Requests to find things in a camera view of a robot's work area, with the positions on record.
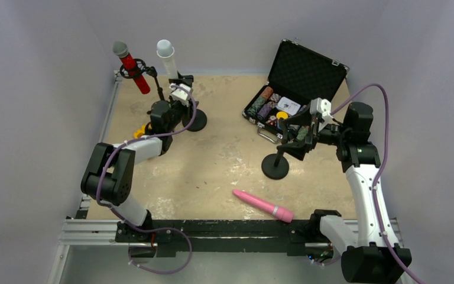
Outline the black round-base stand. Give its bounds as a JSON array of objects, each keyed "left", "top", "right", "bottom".
[
  {"left": 168, "top": 73, "right": 208, "bottom": 133},
  {"left": 261, "top": 117, "right": 291, "bottom": 180}
]

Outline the black tripod shock mount stand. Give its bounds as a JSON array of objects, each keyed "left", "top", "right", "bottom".
[{"left": 119, "top": 57, "right": 165, "bottom": 117}]

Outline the white microphone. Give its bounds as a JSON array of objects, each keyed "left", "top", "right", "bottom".
[{"left": 157, "top": 39, "right": 179, "bottom": 79}]

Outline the pink microphone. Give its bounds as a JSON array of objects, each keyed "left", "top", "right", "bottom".
[{"left": 232, "top": 189, "right": 294, "bottom": 223}]

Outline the red glitter microphone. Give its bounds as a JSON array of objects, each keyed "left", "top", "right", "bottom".
[{"left": 112, "top": 41, "right": 150, "bottom": 95}]

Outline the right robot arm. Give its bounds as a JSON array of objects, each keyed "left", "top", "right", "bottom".
[{"left": 277, "top": 101, "right": 412, "bottom": 283}]

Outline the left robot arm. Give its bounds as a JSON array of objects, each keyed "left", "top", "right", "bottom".
[{"left": 80, "top": 101, "right": 193, "bottom": 233}]

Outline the white card deck box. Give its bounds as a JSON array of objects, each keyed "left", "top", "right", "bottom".
[{"left": 276, "top": 97, "right": 301, "bottom": 116}]

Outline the yellow dealer button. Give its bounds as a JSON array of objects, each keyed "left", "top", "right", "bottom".
[{"left": 276, "top": 111, "right": 289, "bottom": 120}]

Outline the black poker chip case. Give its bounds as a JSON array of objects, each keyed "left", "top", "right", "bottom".
[{"left": 242, "top": 39, "right": 349, "bottom": 144}]

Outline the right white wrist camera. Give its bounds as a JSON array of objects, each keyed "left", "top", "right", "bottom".
[{"left": 309, "top": 98, "right": 333, "bottom": 124}]

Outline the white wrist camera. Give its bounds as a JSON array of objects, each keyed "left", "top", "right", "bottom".
[
  {"left": 170, "top": 83, "right": 193, "bottom": 106},
  {"left": 309, "top": 98, "right": 333, "bottom": 124}
]

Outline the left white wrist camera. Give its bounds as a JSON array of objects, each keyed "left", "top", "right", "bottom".
[{"left": 170, "top": 83, "right": 193, "bottom": 106}]

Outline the yellow plastic bracket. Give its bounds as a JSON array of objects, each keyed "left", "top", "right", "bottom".
[{"left": 133, "top": 123, "right": 151, "bottom": 139}]

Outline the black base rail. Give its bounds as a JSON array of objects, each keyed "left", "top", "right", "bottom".
[{"left": 115, "top": 220, "right": 334, "bottom": 262}]

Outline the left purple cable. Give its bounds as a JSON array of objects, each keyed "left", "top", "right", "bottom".
[{"left": 95, "top": 83, "right": 199, "bottom": 234}]

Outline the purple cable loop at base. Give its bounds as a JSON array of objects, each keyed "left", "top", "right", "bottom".
[{"left": 128, "top": 227, "right": 193, "bottom": 275}]

